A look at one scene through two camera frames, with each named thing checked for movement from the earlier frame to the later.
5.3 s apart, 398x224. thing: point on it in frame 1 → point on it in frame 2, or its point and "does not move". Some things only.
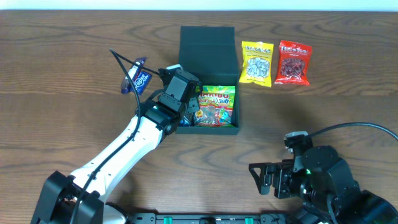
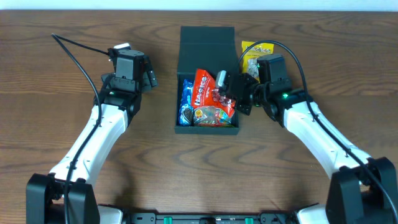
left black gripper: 191,106 → 149,78
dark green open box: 211,53 does not move
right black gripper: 277,178 → 235,92
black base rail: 154,218 does not move
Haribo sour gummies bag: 216,106 does not move
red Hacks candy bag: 293,63 → 203,94
